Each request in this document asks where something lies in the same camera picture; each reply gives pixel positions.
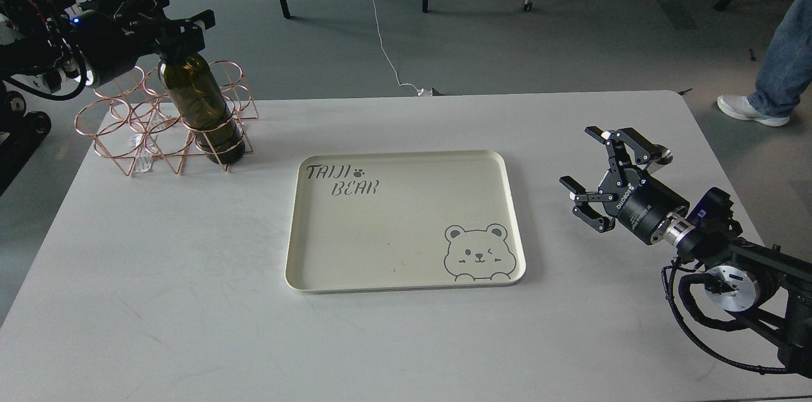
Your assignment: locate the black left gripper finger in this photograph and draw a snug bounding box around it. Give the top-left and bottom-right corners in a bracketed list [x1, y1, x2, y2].
[95, 0, 170, 25]
[154, 10, 216, 62]

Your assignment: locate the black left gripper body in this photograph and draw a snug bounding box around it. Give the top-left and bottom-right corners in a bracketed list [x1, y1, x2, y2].
[70, 10, 155, 87]

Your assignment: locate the silver metal jigger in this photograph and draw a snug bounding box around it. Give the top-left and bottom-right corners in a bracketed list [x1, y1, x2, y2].
[649, 145, 673, 170]

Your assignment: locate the white floor cable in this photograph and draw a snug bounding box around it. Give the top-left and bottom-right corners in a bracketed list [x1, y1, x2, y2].
[360, 0, 432, 97]

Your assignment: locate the person in blue jeans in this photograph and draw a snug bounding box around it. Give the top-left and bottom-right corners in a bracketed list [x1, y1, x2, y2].
[717, 0, 811, 127]

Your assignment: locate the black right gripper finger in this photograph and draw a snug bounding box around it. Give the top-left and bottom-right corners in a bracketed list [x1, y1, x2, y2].
[560, 176, 617, 233]
[585, 126, 661, 190]

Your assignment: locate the dark green wine bottle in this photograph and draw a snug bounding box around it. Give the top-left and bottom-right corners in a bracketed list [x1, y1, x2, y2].
[159, 53, 246, 165]

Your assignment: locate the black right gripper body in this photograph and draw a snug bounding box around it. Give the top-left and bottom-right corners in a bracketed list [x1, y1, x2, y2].
[601, 174, 690, 244]

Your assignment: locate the cream bear serving tray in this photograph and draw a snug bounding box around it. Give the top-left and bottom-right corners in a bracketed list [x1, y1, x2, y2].
[285, 150, 526, 293]

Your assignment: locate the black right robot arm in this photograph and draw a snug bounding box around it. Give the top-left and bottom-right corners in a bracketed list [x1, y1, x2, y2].
[560, 126, 811, 378]

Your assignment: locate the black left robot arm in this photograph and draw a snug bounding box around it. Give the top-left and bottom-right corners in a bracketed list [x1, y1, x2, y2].
[1, 0, 215, 190]

